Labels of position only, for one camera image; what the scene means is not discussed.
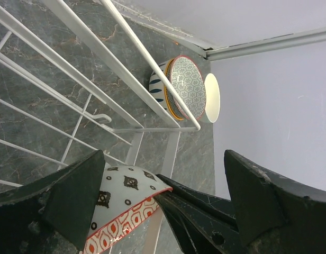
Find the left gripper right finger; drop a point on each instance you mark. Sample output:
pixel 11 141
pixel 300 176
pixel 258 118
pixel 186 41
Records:
pixel 274 214

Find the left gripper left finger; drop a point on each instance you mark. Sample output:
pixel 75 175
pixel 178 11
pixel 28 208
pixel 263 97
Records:
pixel 52 214

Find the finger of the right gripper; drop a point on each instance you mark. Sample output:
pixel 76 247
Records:
pixel 195 230
pixel 220 208

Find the white bowl dark diamond pattern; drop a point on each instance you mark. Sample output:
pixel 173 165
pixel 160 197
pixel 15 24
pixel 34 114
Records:
pixel 125 200

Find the plain white ribbed bowl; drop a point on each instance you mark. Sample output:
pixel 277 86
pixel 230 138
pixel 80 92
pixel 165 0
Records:
pixel 212 107

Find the white wire dish rack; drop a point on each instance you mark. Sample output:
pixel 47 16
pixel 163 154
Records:
pixel 21 167

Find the white bowl teal leaf pattern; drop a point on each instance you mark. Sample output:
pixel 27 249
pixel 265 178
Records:
pixel 162 95

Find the grey dotted bowl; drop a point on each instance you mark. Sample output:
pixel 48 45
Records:
pixel 186 79

